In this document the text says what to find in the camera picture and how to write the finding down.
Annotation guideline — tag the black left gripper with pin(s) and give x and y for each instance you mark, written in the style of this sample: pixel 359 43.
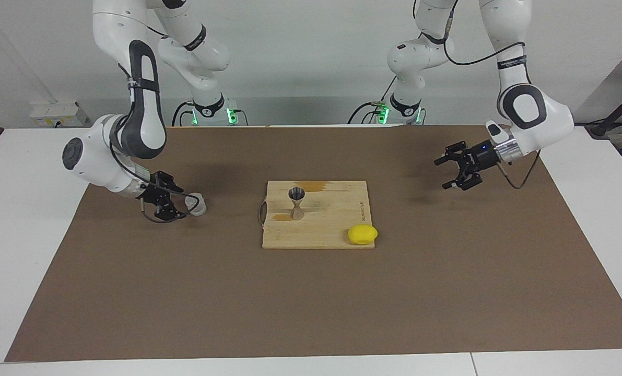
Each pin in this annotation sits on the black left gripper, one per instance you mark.
pixel 480 156

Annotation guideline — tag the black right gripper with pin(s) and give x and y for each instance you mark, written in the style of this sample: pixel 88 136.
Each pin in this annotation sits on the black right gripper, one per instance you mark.
pixel 155 190

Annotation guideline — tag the clear plastic cup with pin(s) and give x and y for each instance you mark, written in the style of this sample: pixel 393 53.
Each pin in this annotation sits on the clear plastic cup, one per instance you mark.
pixel 197 204

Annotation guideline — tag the steel double jigger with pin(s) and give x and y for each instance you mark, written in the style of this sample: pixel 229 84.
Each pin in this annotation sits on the steel double jigger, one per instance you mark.
pixel 296 201

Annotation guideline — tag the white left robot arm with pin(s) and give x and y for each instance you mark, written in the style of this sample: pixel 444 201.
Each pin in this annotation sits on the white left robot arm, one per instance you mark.
pixel 546 120

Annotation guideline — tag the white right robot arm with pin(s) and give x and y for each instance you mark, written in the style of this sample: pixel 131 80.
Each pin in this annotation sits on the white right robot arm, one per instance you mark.
pixel 96 156

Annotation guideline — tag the yellow lemon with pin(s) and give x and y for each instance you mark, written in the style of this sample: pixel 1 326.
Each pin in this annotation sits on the yellow lemon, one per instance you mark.
pixel 362 234

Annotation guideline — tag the white power strip box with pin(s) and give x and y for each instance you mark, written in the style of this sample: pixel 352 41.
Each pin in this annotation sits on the white power strip box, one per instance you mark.
pixel 57 114

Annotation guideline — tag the wooden cutting board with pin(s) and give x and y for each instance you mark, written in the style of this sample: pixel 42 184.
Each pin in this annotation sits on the wooden cutting board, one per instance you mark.
pixel 321 219

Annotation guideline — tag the black stand with rod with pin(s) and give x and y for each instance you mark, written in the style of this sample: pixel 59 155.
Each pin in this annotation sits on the black stand with rod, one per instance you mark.
pixel 611 120

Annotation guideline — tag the brown table mat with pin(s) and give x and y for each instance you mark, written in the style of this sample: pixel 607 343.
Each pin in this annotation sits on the brown table mat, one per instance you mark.
pixel 310 303

